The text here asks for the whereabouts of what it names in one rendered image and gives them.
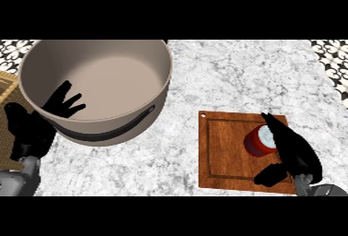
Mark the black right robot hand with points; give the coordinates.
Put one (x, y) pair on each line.
(296, 153)

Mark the brown wooden cutting board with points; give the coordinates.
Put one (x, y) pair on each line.
(226, 153)

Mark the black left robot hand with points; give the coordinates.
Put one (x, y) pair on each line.
(29, 135)

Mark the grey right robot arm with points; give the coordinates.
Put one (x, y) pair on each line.
(323, 190)

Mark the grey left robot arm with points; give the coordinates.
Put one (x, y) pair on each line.
(18, 181)

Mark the red can with pale lid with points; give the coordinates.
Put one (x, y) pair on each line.
(254, 144)

